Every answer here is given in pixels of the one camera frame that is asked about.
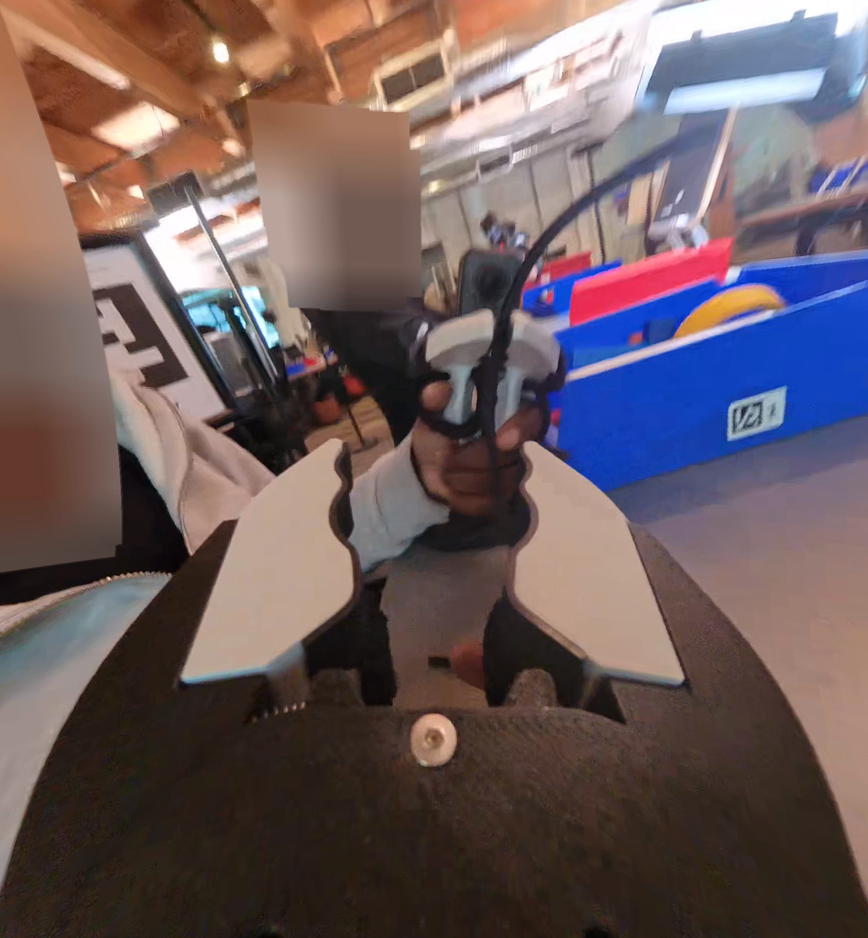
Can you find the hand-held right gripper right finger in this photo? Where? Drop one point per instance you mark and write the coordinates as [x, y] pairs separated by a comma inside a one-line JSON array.
[[595, 571]]

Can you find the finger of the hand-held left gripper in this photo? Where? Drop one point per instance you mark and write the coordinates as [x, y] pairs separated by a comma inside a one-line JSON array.
[[529, 352], [452, 359]]

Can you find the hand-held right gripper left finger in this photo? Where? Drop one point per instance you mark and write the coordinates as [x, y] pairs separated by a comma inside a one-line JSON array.
[[272, 571]]

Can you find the blue plastic bin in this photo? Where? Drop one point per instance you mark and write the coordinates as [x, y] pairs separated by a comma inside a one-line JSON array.
[[565, 289], [661, 410]]

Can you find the person's left forearm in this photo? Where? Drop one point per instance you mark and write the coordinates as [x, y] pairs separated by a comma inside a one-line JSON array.
[[390, 505]]

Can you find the grey desk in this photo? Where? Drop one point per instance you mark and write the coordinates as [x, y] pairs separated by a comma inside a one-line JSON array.
[[771, 623]]

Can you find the person's left hand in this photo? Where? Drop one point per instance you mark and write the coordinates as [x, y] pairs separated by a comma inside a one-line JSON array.
[[470, 469]]

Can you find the red plastic bin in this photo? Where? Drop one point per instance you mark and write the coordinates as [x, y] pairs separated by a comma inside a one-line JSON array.
[[562, 265], [646, 282]]

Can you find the yellow tape roll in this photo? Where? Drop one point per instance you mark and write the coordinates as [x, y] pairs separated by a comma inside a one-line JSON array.
[[727, 308]]

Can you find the ceiling air vent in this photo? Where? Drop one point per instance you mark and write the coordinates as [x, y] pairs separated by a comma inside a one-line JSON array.
[[412, 77]]

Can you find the floor stand with grey board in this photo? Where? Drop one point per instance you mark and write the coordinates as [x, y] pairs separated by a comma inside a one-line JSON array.
[[236, 293]]

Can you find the framed black white marker poster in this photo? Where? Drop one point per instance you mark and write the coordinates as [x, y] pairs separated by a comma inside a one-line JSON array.
[[141, 330]]

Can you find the wooden work table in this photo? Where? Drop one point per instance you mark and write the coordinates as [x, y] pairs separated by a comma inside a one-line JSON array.
[[807, 209]]

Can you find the light panel on stand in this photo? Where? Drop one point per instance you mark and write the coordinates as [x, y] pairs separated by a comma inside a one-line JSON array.
[[741, 66]]

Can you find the round ceiling lamp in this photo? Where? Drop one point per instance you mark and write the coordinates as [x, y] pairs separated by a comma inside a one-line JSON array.
[[220, 51]]

